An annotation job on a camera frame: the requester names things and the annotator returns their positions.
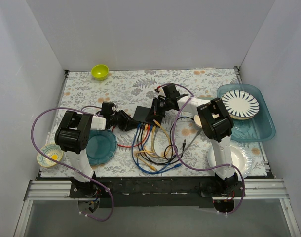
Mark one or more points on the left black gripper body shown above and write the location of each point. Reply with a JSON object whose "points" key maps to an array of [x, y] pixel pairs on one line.
{"points": [[126, 119]]}

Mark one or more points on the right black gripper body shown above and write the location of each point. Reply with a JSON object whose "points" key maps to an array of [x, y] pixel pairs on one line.
{"points": [[155, 110]]}

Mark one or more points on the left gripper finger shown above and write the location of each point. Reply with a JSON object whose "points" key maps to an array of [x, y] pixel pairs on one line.
{"points": [[127, 123], [125, 117]]}

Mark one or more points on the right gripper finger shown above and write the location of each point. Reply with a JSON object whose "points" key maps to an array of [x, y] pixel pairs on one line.
{"points": [[152, 116], [156, 107]]}

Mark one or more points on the black network switch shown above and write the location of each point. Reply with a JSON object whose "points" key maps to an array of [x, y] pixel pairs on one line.
{"points": [[141, 114]]}

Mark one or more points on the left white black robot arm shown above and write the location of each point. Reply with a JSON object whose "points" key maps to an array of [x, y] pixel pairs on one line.
{"points": [[73, 135]]}

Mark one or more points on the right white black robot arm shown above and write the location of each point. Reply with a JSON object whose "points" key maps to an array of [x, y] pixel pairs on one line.
{"points": [[216, 123]]}

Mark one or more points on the teal scalloped plate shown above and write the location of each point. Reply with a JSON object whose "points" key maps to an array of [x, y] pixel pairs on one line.
{"points": [[101, 146]]}

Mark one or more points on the light green plate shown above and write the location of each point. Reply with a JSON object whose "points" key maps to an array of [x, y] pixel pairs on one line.
{"points": [[206, 98]]}

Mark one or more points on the beige square dish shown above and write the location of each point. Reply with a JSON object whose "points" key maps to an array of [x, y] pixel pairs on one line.
{"points": [[197, 121]]}

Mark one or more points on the lime green bowl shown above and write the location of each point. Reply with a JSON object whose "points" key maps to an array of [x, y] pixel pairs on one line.
{"points": [[100, 72]]}

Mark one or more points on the small patterned yellow bowl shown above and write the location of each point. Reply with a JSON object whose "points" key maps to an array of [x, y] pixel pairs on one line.
{"points": [[51, 150]]}

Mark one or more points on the blue striped white plate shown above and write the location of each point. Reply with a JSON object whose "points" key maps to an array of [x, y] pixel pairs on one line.
{"points": [[241, 105]]}

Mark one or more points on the white paper plate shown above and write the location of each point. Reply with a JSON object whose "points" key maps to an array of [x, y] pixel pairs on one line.
{"points": [[241, 158]]}

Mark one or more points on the teal plastic tray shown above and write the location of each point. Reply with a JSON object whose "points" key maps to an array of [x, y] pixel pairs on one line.
{"points": [[258, 128]]}

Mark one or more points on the black mounting base plate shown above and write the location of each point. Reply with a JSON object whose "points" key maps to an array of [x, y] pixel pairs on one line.
{"points": [[168, 191]]}

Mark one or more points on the aluminium frame rail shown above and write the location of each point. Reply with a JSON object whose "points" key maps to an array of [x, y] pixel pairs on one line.
{"points": [[60, 190]]}

